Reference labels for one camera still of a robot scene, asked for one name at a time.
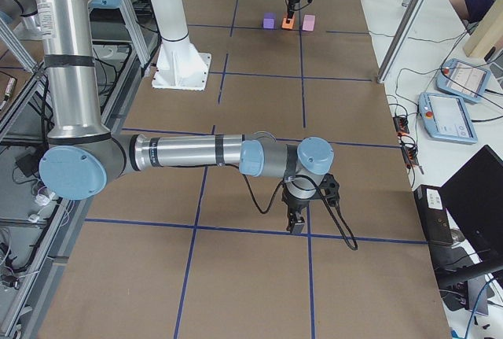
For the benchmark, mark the dark purple foam cube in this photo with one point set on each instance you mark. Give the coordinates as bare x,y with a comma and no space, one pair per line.
269,20

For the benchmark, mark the wooden board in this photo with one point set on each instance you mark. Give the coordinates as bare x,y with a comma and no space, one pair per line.
488,32

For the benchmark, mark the light pink foam cube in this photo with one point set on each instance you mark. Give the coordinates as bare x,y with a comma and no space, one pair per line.
308,22

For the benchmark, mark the blue teach pendant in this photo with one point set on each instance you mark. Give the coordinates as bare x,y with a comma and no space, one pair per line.
445,118
462,79

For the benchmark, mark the person in dark shirt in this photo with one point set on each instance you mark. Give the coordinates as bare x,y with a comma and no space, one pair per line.
471,10

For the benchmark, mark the near blue teach pendant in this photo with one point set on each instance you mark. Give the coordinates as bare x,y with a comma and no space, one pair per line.
445,118

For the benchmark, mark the far blue teach pendant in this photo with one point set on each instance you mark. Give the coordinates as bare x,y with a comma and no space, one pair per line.
462,79

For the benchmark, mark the black control box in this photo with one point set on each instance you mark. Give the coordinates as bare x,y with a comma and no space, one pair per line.
433,215

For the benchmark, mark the black laptop computer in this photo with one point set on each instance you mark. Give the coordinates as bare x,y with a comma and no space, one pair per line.
473,198

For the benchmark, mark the aluminium frame post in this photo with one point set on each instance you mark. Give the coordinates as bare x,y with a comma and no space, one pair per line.
412,9

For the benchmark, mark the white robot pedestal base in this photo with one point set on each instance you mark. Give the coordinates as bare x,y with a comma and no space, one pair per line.
179,66

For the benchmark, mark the orange foam cube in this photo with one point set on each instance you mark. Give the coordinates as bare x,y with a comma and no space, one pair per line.
288,23

